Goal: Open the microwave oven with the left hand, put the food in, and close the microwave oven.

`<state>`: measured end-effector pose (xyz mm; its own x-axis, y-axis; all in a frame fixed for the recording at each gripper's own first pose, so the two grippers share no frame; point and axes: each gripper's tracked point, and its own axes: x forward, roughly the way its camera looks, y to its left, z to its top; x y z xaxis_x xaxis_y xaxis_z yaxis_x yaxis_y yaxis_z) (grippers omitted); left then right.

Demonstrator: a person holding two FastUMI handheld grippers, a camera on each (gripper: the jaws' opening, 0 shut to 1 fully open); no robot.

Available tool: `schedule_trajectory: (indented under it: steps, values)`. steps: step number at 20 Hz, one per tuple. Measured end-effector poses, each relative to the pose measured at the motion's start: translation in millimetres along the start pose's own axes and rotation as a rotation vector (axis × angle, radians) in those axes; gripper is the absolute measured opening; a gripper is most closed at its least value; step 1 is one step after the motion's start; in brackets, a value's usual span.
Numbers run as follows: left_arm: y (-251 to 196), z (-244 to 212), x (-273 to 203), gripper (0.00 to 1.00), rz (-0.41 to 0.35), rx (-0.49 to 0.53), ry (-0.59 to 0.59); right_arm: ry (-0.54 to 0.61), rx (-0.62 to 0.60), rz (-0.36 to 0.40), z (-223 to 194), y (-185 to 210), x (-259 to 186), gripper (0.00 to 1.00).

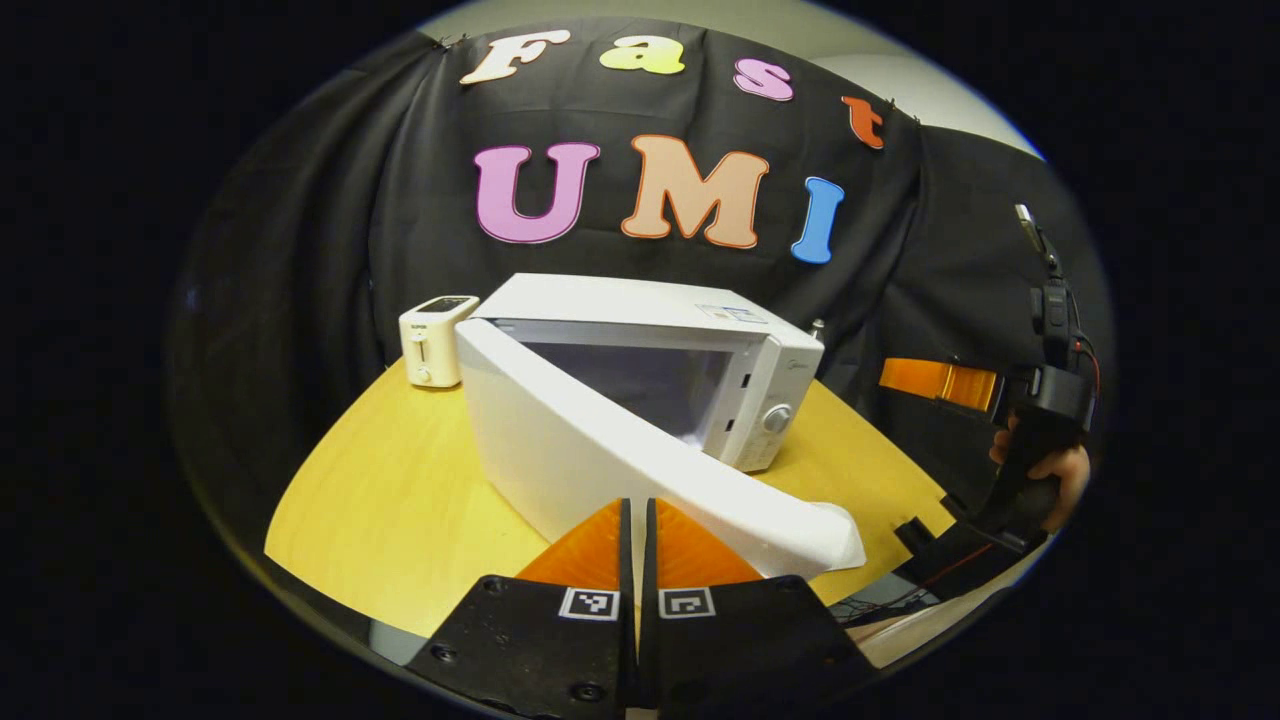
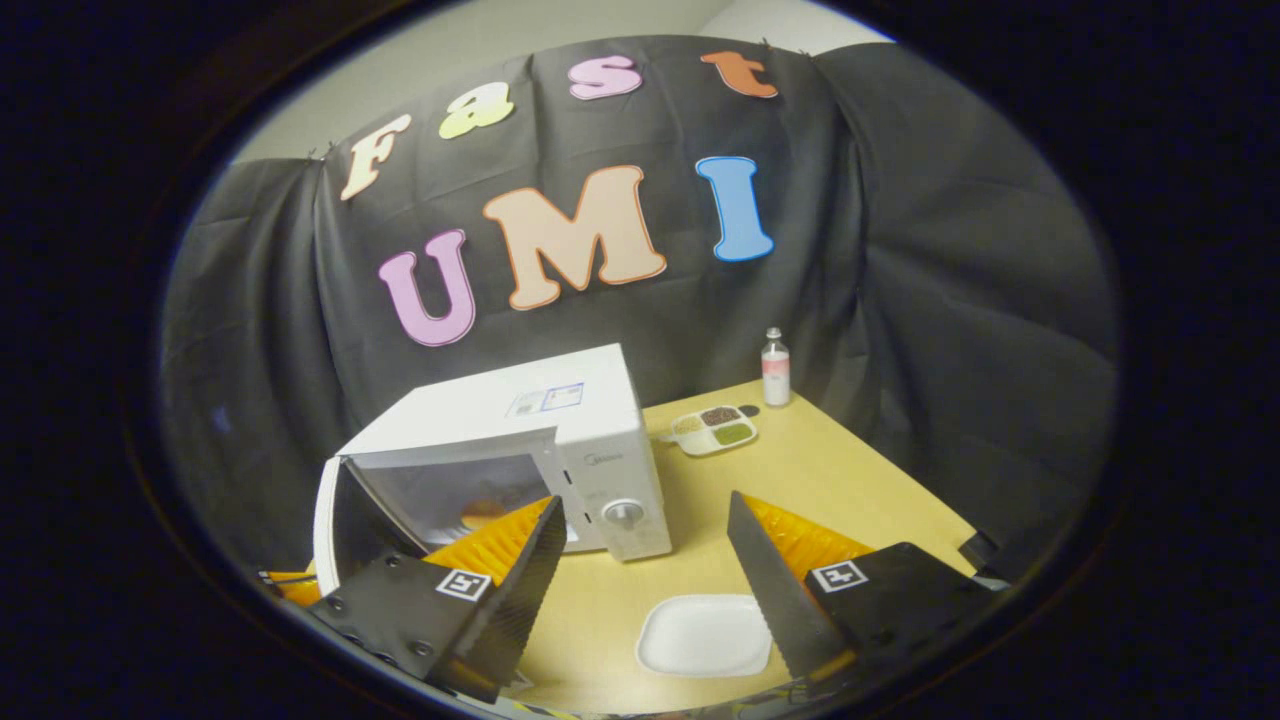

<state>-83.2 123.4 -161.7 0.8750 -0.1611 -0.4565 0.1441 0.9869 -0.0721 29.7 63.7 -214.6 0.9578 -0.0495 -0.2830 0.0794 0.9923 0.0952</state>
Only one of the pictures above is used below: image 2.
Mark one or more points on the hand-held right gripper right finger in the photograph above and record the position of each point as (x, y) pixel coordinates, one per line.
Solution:
(770, 600)

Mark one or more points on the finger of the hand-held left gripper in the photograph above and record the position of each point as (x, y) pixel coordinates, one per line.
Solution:
(295, 590)

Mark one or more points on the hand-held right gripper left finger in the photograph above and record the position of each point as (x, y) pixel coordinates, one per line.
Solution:
(525, 590)

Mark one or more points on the round brown bun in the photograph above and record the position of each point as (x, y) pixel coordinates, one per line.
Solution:
(482, 515)

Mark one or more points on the white microwave oven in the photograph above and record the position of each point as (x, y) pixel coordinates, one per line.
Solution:
(560, 400)

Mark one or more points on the white square plate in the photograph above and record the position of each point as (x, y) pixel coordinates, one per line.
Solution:
(700, 635)

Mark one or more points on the white divided grain tray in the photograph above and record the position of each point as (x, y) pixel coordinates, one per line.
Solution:
(690, 446)

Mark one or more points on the black square pad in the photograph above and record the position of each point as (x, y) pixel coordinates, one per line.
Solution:
(978, 550)

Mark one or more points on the clear bottle pink label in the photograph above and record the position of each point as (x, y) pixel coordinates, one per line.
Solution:
(776, 375)

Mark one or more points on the black backdrop cloth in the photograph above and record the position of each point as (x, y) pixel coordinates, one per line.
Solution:
(950, 300)

